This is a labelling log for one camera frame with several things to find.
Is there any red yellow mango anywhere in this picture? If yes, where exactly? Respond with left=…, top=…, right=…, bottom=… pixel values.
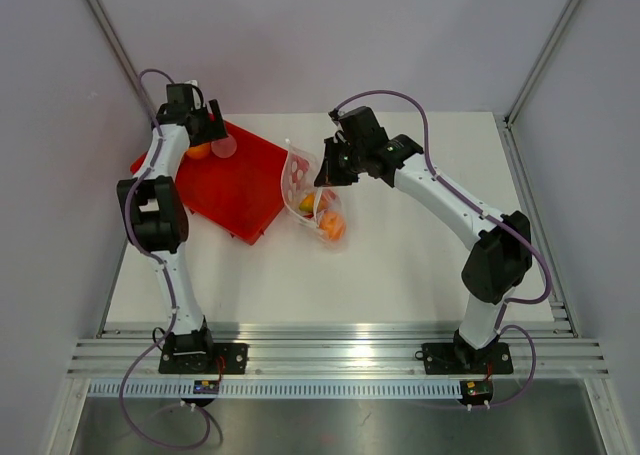
left=298, top=190, right=336, bottom=217

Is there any white slotted cable duct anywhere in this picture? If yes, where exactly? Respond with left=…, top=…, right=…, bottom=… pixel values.
left=87, top=378, right=461, bottom=400

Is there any orange persimmon fruit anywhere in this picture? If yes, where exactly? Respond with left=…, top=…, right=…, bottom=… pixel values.
left=185, top=143, right=211, bottom=160

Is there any clear dotted zip bag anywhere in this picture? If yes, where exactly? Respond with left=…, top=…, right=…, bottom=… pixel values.
left=280, top=139, right=347, bottom=248

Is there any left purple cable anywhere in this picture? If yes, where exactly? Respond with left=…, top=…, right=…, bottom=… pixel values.
left=118, top=68, right=224, bottom=450

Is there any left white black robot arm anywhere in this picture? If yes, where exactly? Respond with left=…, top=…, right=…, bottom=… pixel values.
left=116, top=81, right=227, bottom=374

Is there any orange round fruit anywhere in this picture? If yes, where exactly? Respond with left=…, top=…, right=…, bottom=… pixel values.
left=319, top=210, right=346, bottom=241

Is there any pink peach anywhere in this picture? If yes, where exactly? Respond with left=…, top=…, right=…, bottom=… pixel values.
left=210, top=135, right=238, bottom=159

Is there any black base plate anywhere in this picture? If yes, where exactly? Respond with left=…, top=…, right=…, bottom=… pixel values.
left=414, top=342, right=514, bottom=375
left=158, top=343, right=249, bottom=375

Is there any left small circuit board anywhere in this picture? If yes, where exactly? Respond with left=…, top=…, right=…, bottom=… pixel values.
left=193, top=380, right=220, bottom=396

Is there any aluminium frame post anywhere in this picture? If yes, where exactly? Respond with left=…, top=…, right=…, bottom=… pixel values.
left=83, top=0, right=152, bottom=120
left=503, top=0, right=585, bottom=129

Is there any aluminium mounting rail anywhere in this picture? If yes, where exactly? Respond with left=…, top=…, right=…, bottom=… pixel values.
left=67, top=302, right=609, bottom=379

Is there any right aluminium frame post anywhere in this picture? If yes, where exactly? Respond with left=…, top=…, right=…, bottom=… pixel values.
left=503, top=0, right=585, bottom=129

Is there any small circuit board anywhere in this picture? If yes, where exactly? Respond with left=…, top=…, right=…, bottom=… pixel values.
left=193, top=380, right=220, bottom=396
left=460, top=379, right=494, bottom=406

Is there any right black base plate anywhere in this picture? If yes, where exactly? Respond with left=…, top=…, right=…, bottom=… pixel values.
left=414, top=342, right=514, bottom=375

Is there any left aluminium frame post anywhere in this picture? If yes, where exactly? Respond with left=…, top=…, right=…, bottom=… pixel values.
left=83, top=0, right=152, bottom=120

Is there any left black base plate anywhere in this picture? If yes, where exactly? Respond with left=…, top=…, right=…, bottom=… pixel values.
left=158, top=343, right=249, bottom=375

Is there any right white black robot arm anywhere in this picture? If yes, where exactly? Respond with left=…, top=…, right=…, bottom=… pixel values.
left=314, top=106, right=532, bottom=375

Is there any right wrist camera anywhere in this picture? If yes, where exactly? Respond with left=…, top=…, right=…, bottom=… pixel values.
left=328, top=109, right=340, bottom=125

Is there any right small circuit board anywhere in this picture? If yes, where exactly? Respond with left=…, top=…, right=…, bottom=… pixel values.
left=460, top=379, right=494, bottom=406

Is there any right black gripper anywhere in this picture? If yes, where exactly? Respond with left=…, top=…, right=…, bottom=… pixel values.
left=316, top=137, right=367, bottom=187

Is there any red plastic tray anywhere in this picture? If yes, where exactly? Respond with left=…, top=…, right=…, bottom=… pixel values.
left=130, top=117, right=291, bottom=246

